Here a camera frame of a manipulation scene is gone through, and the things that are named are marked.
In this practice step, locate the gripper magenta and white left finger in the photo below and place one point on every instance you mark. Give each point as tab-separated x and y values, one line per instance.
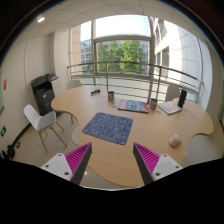
70	166

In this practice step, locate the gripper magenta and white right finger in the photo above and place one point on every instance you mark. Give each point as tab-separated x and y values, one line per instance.
153	166

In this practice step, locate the pale pink computer mouse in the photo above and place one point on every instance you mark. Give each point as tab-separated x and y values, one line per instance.
175	141

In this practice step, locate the blue patterned mouse pad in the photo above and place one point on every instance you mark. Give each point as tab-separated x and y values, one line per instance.
109	127

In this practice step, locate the white chair with wooden legs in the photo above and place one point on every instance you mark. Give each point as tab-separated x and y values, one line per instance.
42	123

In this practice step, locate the white open booklet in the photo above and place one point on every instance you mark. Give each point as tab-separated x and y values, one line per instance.
169	107

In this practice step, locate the silver patterned mug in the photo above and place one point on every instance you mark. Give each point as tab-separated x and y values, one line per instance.
153	103

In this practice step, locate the red and blue book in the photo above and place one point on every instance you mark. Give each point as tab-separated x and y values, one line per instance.
134	106

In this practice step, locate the small black box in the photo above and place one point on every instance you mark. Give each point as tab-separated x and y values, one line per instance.
97	91

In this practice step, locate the green exit sign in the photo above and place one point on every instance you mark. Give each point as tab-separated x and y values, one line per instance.
3	131

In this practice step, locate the white chair behind table right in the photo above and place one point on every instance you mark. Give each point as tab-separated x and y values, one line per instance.
172	92

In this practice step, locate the white chair behind table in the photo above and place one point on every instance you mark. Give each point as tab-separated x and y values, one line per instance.
73	84
172	92

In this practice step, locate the dark printed mug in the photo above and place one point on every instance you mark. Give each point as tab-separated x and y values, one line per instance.
111	96

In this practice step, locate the white chair behind table left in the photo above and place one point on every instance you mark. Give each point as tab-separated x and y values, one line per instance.
73	84

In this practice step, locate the black office printer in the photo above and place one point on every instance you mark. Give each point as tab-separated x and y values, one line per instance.
43	92

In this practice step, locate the metal window railing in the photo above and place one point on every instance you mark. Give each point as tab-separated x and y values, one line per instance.
136	80

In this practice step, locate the round ceiling light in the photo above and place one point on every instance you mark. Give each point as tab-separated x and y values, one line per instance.
40	19

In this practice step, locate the orange wall sign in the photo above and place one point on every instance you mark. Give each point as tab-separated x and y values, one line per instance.
5	84

